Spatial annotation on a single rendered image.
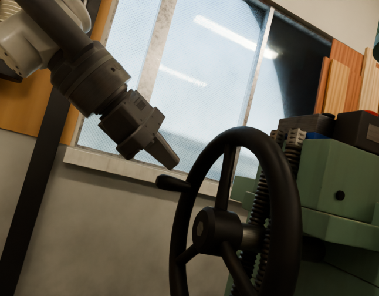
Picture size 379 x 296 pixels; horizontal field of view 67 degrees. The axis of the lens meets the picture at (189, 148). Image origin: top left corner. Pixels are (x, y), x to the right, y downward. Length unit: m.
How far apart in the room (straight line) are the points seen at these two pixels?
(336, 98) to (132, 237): 1.65
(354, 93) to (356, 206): 2.11
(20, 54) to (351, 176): 0.43
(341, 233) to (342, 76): 2.06
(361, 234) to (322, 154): 0.10
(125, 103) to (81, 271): 1.41
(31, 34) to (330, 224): 0.41
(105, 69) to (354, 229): 0.36
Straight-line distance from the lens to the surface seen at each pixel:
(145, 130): 0.38
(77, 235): 1.66
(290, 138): 0.42
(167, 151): 0.43
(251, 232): 0.40
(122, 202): 1.64
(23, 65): 0.42
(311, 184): 0.39
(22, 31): 0.42
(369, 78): 2.65
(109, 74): 0.40
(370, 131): 0.43
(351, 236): 0.39
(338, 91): 2.32
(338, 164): 0.39
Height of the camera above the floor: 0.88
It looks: 5 degrees up
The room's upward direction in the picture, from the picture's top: 14 degrees clockwise
